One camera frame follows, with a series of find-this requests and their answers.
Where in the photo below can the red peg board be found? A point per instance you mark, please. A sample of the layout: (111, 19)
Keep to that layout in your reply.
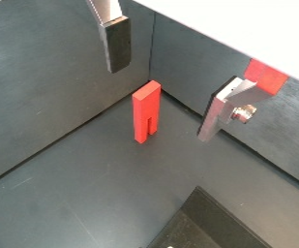
(268, 79)

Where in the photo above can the black curved holder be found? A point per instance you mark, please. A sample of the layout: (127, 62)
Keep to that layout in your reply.
(204, 225)

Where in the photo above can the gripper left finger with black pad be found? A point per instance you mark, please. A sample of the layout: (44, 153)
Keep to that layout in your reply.
(115, 32)

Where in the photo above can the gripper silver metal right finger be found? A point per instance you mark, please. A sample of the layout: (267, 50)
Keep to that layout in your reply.
(231, 104)

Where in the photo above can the red double-square peg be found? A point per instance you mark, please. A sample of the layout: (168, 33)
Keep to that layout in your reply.
(145, 110)

